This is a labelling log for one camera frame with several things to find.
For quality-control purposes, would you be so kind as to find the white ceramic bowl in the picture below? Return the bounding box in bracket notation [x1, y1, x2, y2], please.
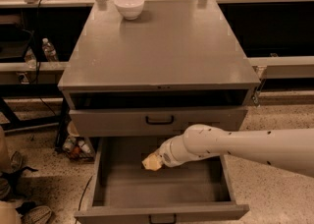
[114, 0, 145, 20]

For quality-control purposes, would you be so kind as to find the black power cable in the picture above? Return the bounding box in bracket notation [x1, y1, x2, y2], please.
[21, 0, 59, 118]

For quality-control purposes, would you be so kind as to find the person in beige trousers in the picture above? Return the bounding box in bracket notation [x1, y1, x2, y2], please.
[0, 128, 52, 224]

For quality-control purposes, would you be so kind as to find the grey upper drawer front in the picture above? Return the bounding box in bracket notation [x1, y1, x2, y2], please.
[70, 106, 247, 137]

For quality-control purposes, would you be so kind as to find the wire basket of small items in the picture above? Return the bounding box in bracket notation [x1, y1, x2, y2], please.
[62, 122, 95, 160]

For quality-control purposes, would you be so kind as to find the clear plastic water bottle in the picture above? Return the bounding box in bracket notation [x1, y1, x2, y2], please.
[42, 38, 59, 62]

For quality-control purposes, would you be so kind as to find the grey metal drawer cabinet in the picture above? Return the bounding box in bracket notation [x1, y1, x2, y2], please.
[57, 0, 261, 157]

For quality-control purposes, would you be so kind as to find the open grey lower drawer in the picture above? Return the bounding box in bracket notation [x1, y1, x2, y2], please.
[75, 137, 249, 224]

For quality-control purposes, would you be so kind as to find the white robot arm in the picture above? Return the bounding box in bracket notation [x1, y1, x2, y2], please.
[142, 124, 314, 177]

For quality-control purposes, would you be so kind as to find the black floor cable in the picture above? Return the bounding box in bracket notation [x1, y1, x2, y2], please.
[77, 175, 94, 212]

